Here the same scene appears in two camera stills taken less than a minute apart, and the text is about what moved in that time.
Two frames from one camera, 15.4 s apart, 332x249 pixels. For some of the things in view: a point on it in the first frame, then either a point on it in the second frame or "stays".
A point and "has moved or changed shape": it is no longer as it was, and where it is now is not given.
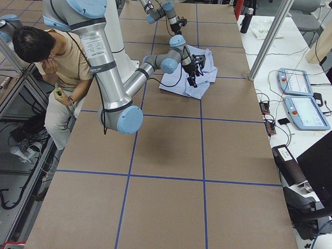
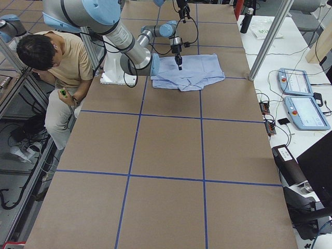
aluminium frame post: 283,10 stays
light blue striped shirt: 177,82 has moved or changed shape
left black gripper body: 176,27 to 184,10
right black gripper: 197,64 to 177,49
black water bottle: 246,21 stays
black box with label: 288,166 stays
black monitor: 316,162 stays
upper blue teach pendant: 294,81 stays
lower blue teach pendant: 305,113 stays
